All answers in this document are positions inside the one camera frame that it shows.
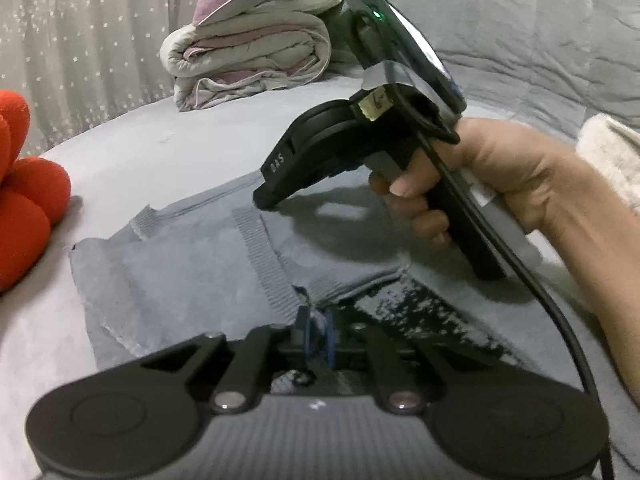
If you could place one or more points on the grey cat print sweater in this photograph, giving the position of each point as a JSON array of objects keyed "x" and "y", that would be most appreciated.
[{"x": 190, "y": 270}]

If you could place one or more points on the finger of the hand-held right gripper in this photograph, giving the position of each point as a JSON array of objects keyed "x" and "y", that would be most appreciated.
[{"x": 280, "y": 170}]

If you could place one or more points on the person's right hand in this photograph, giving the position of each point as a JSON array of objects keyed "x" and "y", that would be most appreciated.
[{"x": 505, "y": 160}]

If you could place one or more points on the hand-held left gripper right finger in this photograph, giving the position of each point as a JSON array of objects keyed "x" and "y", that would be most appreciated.
[{"x": 327, "y": 337}]

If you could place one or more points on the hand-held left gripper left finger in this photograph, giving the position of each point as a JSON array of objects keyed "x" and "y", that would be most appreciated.
[{"x": 242, "y": 365}]

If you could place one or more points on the white fuzzy sleeve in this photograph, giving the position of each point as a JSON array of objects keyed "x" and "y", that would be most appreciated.
[{"x": 612, "y": 150}]

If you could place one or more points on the orange pumpkin plush pillow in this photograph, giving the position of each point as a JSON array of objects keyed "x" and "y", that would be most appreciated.
[{"x": 25, "y": 210}]

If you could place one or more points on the star print sheer curtain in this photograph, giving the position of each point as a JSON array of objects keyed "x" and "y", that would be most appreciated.
[{"x": 90, "y": 35}]

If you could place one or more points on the folded beige pink quilt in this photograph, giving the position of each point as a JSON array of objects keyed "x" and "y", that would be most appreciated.
[{"x": 250, "y": 45}]

